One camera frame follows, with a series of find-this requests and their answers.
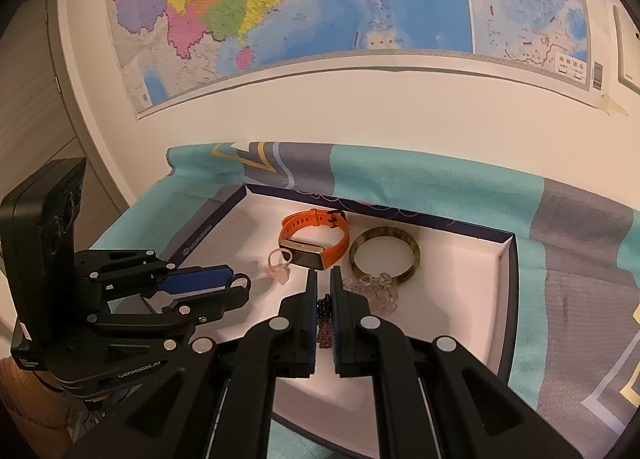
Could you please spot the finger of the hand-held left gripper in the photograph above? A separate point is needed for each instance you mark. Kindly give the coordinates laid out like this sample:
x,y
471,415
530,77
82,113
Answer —
x,y
195,279
215,304

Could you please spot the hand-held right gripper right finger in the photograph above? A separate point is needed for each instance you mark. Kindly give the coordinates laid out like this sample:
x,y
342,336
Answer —
x,y
339,329

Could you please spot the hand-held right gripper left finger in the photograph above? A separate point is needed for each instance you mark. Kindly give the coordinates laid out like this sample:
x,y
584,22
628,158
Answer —
x,y
311,329

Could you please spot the green marbled bangle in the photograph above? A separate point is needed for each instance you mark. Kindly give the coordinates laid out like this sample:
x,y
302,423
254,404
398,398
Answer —
x,y
410,249

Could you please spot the dark blue box lid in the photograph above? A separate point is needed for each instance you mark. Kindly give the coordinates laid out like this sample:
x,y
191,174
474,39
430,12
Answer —
x,y
450,289

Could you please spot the person's left forearm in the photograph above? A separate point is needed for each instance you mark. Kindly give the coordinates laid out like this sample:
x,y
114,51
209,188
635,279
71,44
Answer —
x,y
30,399

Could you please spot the wooden door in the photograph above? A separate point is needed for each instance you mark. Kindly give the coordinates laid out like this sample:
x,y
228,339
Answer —
x,y
45,89

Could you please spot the teal and grey printed blanket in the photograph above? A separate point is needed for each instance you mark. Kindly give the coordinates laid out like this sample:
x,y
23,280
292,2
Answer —
x,y
575,239

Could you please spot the tape strip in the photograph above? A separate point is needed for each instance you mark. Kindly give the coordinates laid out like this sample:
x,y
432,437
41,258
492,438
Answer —
x,y
612,104

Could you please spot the white wall socket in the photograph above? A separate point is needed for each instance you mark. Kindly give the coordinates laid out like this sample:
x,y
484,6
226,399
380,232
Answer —
x,y
630,54

